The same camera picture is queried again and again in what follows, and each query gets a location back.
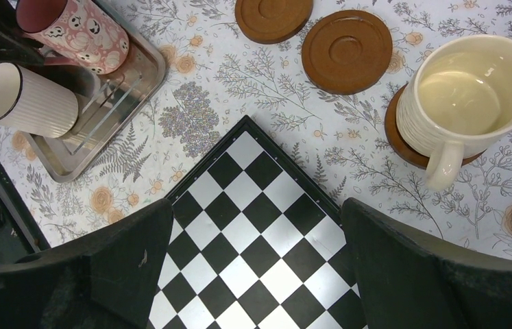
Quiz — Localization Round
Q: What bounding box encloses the metal tray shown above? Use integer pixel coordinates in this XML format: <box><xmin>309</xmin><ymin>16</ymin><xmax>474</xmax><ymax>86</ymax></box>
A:
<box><xmin>25</xmin><ymin>1</ymin><xmax>166</xmax><ymax>183</ymax></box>

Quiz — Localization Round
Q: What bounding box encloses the pink mug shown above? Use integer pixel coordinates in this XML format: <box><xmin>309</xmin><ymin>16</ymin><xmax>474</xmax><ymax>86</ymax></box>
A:
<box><xmin>15</xmin><ymin>0</ymin><xmax>130</xmax><ymax>75</ymax></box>

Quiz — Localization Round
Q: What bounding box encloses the white ribbed mug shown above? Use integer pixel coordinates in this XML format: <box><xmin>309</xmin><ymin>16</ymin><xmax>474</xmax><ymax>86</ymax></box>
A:
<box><xmin>0</xmin><ymin>62</ymin><xmax>79</xmax><ymax>138</ymax></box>

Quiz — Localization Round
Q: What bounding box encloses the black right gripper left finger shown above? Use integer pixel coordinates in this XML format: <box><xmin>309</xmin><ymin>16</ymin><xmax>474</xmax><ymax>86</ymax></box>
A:
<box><xmin>0</xmin><ymin>199</ymin><xmax>173</xmax><ymax>328</ymax></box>

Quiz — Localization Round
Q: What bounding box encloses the brown wooden coaster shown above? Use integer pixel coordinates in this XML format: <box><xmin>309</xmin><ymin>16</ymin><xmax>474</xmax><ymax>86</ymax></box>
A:
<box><xmin>234</xmin><ymin>0</ymin><xmax>313</xmax><ymax>45</ymax></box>
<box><xmin>302</xmin><ymin>10</ymin><xmax>393</xmax><ymax>95</ymax></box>
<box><xmin>383</xmin><ymin>84</ymin><xmax>486</xmax><ymax>170</ymax></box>

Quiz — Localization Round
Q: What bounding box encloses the cream yellow mug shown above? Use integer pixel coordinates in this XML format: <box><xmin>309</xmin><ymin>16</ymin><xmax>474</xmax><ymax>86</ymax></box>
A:
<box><xmin>396</xmin><ymin>34</ymin><xmax>512</xmax><ymax>191</ymax></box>

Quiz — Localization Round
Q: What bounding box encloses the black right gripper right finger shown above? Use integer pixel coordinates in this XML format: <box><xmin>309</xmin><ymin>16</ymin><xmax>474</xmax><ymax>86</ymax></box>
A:
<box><xmin>341</xmin><ymin>198</ymin><xmax>512</xmax><ymax>328</ymax></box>

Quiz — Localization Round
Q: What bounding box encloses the floral patterned tablecloth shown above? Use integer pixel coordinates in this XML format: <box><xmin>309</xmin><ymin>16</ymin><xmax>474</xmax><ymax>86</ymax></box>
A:
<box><xmin>0</xmin><ymin>1</ymin><xmax>512</xmax><ymax>260</ymax></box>

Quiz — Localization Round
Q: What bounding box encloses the black white chessboard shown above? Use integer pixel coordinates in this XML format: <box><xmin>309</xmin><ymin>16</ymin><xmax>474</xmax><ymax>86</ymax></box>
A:
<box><xmin>148</xmin><ymin>117</ymin><xmax>367</xmax><ymax>328</ymax></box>

